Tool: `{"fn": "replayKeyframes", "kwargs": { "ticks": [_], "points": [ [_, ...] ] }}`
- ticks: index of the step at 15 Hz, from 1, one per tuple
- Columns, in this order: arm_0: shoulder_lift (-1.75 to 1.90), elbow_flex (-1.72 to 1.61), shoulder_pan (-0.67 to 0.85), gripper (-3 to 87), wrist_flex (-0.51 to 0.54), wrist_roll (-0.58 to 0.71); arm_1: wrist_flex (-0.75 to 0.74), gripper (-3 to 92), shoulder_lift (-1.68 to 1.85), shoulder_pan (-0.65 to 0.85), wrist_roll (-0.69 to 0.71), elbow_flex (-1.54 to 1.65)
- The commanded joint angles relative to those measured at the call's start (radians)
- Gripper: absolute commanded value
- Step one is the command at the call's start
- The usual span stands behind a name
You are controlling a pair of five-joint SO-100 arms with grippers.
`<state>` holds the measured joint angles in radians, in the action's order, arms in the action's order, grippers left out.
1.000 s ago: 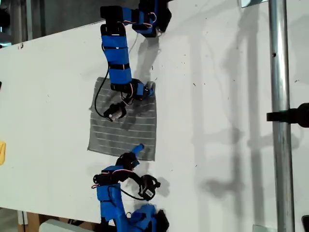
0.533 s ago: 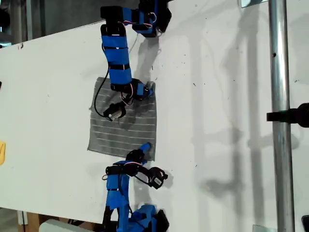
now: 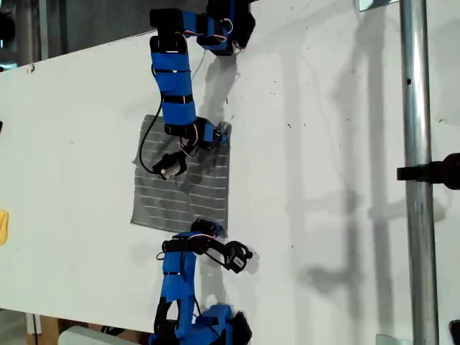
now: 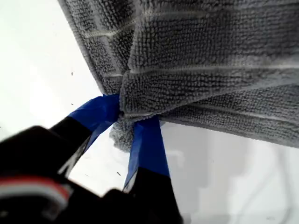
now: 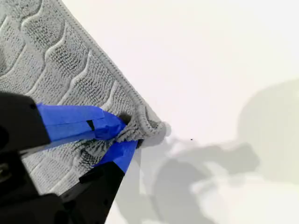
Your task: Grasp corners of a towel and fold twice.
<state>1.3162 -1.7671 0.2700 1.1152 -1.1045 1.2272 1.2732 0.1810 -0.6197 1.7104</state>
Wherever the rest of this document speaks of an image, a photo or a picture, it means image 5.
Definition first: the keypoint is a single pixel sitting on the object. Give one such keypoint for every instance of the grey striped towel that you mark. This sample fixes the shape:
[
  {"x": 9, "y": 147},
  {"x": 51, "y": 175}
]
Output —
[{"x": 58, "y": 70}]

